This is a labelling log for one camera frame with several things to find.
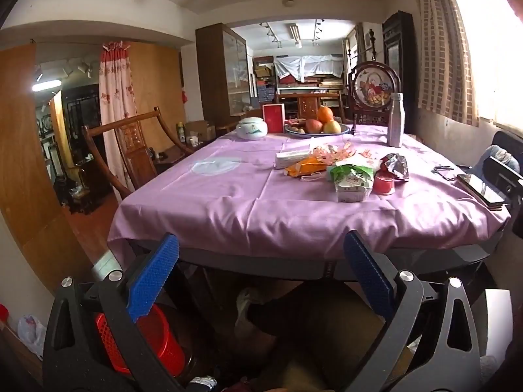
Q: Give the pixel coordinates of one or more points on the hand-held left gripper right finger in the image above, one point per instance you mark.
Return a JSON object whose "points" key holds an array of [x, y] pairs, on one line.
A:
{"points": [[369, 277]]}

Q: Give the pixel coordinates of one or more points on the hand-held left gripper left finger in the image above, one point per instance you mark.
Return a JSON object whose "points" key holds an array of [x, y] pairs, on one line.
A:
{"points": [[153, 277]]}

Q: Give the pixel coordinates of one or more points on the red plastic wastebasket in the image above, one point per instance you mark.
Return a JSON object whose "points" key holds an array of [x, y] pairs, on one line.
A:
{"points": [[163, 343]]}

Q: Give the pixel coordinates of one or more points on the white striped carton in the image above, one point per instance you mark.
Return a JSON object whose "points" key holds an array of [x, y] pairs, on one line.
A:
{"points": [[353, 192]]}

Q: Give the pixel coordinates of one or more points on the small red cup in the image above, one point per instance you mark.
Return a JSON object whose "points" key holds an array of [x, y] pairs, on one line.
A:
{"points": [[384, 186]]}

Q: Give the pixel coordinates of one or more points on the green white snack bag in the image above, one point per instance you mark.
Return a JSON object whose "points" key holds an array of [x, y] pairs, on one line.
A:
{"points": [[351, 172]]}

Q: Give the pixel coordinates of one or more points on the silver foil wrapper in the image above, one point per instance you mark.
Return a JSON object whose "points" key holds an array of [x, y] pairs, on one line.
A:
{"points": [[396, 166]]}

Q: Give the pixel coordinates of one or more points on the pink printed white wrapper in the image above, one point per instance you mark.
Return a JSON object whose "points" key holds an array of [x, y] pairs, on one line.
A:
{"points": [[339, 152]]}

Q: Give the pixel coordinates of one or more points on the white tissue packet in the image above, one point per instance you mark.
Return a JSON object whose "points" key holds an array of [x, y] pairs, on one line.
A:
{"points": [[290, 159]]}

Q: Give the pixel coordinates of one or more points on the purple tablecloth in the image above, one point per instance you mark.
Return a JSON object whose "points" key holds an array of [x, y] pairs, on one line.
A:
{"points": [[245, 196]]}

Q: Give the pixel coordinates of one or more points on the carved wooden armchair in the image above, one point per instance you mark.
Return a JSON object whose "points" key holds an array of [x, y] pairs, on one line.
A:
{"points": [[135, 147]]}

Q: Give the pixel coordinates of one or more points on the white plastic bag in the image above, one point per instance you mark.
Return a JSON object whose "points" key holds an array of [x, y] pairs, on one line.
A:
{"points": [[32, 333]]}

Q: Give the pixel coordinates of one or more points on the black smartphone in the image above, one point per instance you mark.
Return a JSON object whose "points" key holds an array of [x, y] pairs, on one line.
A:
{"points": [[480, 190]]}

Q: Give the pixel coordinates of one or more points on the green can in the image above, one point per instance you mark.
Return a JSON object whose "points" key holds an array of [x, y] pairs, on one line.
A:
{"points": [[179, 132]]}

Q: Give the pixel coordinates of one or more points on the blue rimmed fruit plate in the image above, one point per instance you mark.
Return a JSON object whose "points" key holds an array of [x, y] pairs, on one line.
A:
{"points": [[345, 130]]}

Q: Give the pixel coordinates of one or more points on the yellow apple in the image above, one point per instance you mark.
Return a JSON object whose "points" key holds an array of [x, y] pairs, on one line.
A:
{"points": [[332, 127]]}

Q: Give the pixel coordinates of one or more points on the cardboard box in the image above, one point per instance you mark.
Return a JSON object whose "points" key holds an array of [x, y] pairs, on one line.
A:
{"points": [[202, 130]]}

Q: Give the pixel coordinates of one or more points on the silver metal bottle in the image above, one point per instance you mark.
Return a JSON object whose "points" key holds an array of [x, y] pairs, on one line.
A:
{"points": [[395, 122]]}

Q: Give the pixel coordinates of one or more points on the red apple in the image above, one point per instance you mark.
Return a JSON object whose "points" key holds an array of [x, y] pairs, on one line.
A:
{"points": [[313, 125]]}

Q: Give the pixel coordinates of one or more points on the black chair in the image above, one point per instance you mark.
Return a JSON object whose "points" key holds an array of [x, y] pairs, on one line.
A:
{"points": [[500, 171]]}

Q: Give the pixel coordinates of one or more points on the orange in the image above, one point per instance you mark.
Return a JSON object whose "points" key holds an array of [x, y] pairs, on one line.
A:
{"points": [[325, 114]]}

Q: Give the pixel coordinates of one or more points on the white ceramic jar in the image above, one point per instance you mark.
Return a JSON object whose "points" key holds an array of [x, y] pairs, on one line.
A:
{"points": [[251, 130]]}

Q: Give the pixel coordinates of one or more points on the carved wooden chair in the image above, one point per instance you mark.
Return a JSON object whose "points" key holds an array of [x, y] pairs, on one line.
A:
{"points": [[306, 104]]}

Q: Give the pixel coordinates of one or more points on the red box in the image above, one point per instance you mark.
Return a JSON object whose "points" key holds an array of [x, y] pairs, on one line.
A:
{"points": [[273, 118]]}

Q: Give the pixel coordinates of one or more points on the round embroidered table screen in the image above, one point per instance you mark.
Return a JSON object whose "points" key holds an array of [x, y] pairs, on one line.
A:
{"points": [[374, 90]]}

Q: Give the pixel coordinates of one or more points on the floral pink curtain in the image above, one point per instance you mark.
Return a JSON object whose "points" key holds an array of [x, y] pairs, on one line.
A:
{"points": [[116, 90]]}

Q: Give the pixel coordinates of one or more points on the brown glass door cabinet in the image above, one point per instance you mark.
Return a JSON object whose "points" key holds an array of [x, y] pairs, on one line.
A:
{"points": [[212, 77]]}

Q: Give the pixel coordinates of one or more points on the cluttered storage shelf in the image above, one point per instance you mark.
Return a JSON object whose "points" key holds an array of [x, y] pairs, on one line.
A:
{"points": [[265, 85]]}

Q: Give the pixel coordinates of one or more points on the white cloth cover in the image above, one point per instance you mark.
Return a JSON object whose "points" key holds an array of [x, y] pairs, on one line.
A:
{"points": [[306, 65]]}

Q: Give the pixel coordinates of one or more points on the dark tall wooden cabinet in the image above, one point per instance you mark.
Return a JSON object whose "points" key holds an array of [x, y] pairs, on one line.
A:
{"points": [[402, 49]]}

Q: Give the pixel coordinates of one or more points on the checked window curtain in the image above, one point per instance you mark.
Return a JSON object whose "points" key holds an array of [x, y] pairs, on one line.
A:
{"points": [[441, 49]]}

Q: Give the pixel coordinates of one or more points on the ceiling tube lamp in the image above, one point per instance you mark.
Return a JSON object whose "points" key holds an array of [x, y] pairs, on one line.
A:
{"points": [[295, 34]]}

